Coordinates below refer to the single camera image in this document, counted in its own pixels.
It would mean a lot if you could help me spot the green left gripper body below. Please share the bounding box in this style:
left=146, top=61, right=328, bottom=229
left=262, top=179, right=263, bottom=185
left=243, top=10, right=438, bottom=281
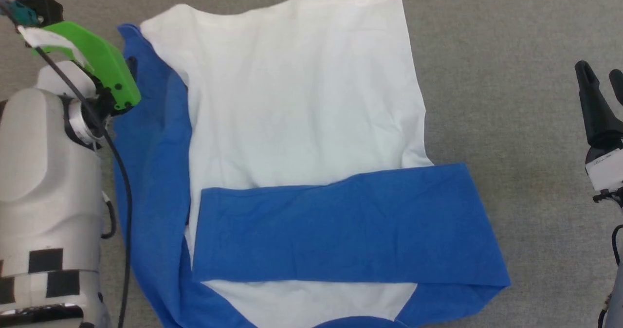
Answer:
left=17, top=21, right=142, bottom=113

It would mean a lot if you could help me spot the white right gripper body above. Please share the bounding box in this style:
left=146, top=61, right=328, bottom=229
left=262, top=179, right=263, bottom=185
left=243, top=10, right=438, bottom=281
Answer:
left=586, top=143, right=623, bottom=193

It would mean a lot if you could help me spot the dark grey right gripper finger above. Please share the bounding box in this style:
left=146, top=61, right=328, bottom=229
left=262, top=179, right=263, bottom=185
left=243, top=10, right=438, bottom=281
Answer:
left=574, top=60, right=623, bottom=149
left=608, top=68, right=623, bottom=106

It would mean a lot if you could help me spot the white and blue garment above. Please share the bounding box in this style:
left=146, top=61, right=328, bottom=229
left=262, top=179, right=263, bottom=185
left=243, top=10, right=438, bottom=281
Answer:
left=113, top=0, right=512, bottom=328

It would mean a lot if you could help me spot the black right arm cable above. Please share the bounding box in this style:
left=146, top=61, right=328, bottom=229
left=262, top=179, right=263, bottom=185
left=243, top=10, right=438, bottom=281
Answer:
left=611, top=225, right=623, bottom=266

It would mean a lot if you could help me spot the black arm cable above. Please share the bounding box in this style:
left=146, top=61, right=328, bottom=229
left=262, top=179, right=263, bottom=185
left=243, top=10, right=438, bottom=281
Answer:
left=0, top=0, right=134, bottom=328
left=611, top=225, right=623, bottom=266

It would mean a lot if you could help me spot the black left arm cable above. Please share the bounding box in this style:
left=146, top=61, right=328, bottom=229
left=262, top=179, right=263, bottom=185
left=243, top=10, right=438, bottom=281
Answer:
left=0, top=0, right=134, bottom=328

